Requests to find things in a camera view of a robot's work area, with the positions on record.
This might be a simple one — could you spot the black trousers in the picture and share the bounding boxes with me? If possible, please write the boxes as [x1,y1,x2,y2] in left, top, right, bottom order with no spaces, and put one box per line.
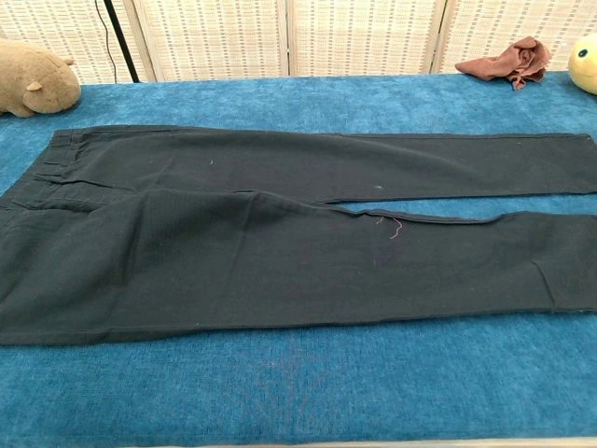
[0,124,597,346]

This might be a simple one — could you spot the blue table mat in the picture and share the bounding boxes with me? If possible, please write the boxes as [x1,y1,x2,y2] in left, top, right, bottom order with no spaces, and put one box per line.
[0,69,597,444]

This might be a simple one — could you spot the bamboo folding screen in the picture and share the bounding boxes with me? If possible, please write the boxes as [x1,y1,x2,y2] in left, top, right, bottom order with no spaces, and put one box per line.
[0,0,597,86]

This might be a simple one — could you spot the black tripod stand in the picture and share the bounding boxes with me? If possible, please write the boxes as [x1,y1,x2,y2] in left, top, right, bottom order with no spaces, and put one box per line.
[103,0,141,84]

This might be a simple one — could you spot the crumpled brown cloth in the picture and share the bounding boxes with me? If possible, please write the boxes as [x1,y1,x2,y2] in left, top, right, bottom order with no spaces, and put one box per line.
[454,35,553,91]

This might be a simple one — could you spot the brown capybara plush toy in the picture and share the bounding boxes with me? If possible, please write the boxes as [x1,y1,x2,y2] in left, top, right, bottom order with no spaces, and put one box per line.
[0,36,82,118]

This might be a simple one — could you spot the yellow chick plush toy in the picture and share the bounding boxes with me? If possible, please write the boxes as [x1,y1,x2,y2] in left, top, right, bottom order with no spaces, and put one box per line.
[567,33,597,97]

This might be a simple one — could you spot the thin black hanging cable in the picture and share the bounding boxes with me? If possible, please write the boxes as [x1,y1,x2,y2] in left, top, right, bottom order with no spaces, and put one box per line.
[94,0,118,81]

